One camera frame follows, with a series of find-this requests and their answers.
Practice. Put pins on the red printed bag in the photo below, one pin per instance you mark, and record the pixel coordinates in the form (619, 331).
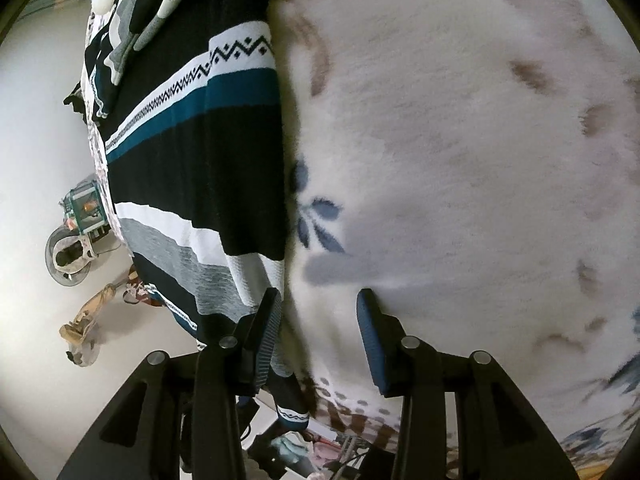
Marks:
(142, 292)

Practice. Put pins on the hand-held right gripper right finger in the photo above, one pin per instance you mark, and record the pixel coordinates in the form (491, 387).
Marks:
(375, 345)

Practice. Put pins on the black hanging garment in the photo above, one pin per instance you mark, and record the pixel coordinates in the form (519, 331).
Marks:
(75, 101)

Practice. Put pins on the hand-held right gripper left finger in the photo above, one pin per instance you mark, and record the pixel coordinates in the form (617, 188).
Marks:
(265, 340)

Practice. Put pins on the teal storage cart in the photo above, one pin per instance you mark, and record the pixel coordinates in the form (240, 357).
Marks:
(85, 205)

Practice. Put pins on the striped knit sweater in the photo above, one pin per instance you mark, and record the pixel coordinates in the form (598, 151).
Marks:
(200, 160)

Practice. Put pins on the floral bed blanket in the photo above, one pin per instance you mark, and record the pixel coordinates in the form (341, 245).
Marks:
(450, 160)

